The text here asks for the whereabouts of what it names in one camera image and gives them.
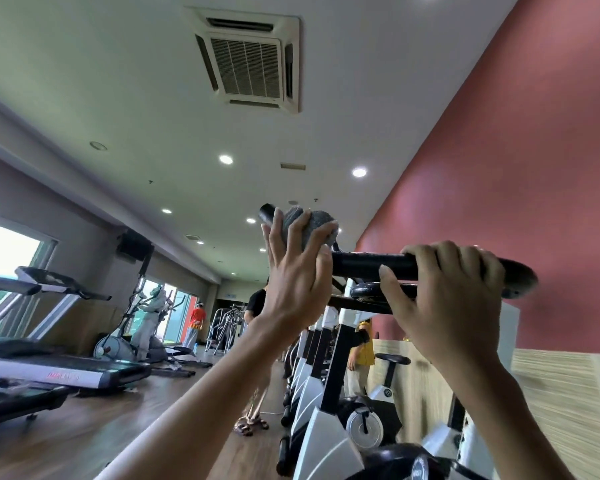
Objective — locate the person's left hand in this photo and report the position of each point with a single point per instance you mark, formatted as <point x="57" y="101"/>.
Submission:
<point x="290" y="289"/>

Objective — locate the person's right hand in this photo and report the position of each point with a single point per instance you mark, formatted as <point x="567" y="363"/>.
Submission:
<point x="450" y="314"/>

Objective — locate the person's left thumb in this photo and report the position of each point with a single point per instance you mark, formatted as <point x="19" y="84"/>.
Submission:
<point x="324" y="270"/>

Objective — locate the person's right thumb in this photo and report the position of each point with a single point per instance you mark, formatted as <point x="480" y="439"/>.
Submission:
<point x="393" y="290"/>

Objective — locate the grey cleaning cloth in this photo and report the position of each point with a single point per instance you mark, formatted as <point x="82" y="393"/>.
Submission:
<point x="316" y="227"/>

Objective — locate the person's right forearm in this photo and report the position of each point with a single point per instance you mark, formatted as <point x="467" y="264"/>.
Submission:
<point x="500" y="419"/>

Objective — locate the person's left forearm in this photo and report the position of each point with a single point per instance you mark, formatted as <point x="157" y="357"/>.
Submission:
<point x="215" y="399"/>

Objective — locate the row of white exercise bikes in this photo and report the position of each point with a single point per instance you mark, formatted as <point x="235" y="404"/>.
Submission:
<point x="300" y="364"/>

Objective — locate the small ceiling vent grille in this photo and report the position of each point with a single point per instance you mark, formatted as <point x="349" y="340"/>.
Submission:
<point x="293" y="166"/>

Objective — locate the grey metal gym machine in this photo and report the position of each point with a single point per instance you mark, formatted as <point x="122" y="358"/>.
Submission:
<point x="225" y="327"/>

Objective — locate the white upright bike with seat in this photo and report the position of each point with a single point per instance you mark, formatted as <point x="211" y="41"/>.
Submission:
<point x="370" y="419"/>

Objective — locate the glass window with door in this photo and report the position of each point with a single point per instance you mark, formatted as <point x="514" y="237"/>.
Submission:
<point x="177" y="314"/>

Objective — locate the black bike saddle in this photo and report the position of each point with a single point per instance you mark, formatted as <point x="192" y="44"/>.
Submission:
<point x="410" y="462"/>

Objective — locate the ceiling cassette air conditioner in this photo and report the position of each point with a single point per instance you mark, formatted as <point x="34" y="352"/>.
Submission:
<point x="247" y="62"/>

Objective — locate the elliptical trainer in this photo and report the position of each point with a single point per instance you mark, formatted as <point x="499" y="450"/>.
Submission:
<point x="112" y="344"/>

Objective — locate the unlit recessed ceiling light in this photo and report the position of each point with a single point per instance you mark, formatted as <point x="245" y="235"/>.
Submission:
<point x="98" y="145"/>

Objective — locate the grey treadmill with red print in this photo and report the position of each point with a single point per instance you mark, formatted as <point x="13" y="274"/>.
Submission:
<point x="55" y="369"/>

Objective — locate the large window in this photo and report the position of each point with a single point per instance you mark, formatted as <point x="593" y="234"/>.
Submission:
<point x="7" y="274"/>

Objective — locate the black treadmill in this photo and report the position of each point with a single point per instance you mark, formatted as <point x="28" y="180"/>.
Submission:
<point x="10" y="399"/>

